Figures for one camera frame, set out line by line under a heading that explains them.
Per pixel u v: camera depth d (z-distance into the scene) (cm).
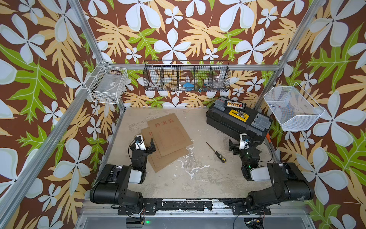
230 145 82
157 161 91
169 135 103
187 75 97
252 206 67
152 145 82
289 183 45
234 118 92
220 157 91
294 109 82
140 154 68
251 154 69
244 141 77
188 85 95
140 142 74
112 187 43
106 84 86
